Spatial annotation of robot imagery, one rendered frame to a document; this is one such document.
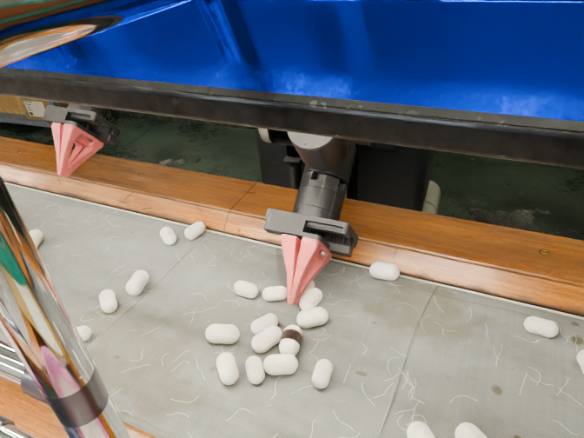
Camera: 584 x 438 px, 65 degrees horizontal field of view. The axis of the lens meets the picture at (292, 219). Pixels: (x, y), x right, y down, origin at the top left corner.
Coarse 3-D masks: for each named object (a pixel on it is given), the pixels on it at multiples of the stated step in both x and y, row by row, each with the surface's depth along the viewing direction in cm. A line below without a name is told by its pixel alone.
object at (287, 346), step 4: (288, 328) 49; (292, 328) 49; (296, 328) 49; (300, 328) 49; (300, 332) 49; (284, 340) 48; (288, 340) 48; (292, 340) 48; (280, 344) 48; (284, 344) 47; (288, 344) 47; (292, 344) 47; (296, 344) 48; (280, 348) 48; (284, 348) 47; (288, 348) 47; (292, 348) 47; (296, 348) 47; (284, 352) 47; (288, 352) 47; (292, 352) 47; (296, 352) 48
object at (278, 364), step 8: (264, 360) 46; (272, 360) 46; (280, 360) 46; (288, 360) 46; (296, 360) 46; (264, 368) 46; (272, 368) 46; (280, 368) 45; (288, 368) 45; (296, 368) 46
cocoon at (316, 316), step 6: (300, 312) 51; (306, 312) 51; (312, 312) 51; (318, 312) 51; (324, 312) 51; (300, 318) 50; (306, 318) 50; (312, 318) 50; (318, 318) 50; (324, 318) 51; (300, 324) 51; (306, 324) 50; (312, 324) 51; (318, 324) 51
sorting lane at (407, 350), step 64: (64, 256) 65; (128, 256) 64; (192, 256) 63; (256, 256) 62; (128, 320) 54; (192, 320) 54; (384, 320) 52; (448, 320) 51; (512, 320) 50; (576, 320) 50; (128, 384) 47; (192, 384) 46; (256, 384) 46; (384, 384) 45; (448, 384) 44; (512, 384) 44; (576, 384) 44
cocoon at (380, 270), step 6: (372, 264) 57; (378, 264) 56; (384, 264) 56; (390, 264) 56; (372, 270) 56; (378, 270) 56; (384, 270) 56; (390, 270) 56; (396, 270) 56; (378, 276) 56; (384, 276) 56; (390, 276) 56; (396, 276) 56
